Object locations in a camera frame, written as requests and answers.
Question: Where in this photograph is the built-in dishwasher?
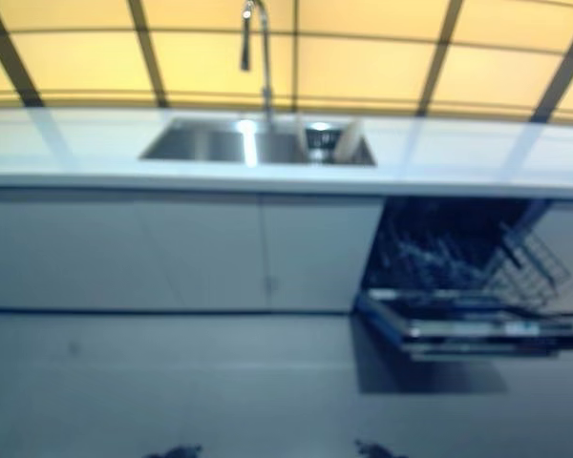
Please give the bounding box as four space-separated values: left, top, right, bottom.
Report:
351 196 573 364

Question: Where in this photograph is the black sink drying rack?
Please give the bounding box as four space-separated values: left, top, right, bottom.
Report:
301 120 365 166

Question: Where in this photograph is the yellow window with dark frame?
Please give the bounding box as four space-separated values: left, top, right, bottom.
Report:
0 0 573 129

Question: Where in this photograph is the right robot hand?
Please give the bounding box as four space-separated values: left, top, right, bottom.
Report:
355 438 398 458

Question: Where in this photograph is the cream plate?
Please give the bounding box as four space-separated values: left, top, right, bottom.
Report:
334 120 365 162
293 118 308 163

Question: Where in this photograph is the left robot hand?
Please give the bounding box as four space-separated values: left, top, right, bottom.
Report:
147 443 202 458

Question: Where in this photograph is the dishwasher door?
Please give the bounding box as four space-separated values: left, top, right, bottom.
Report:
352 290 573 363

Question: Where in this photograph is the dishwasher wire rack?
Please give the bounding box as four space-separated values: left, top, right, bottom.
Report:
386 223 573 307

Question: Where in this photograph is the chrome gooseneck kitchen faucet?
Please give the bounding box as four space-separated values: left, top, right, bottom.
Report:
240 0 275 126

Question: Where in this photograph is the stainless steel sink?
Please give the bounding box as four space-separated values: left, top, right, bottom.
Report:
138 117 378 169

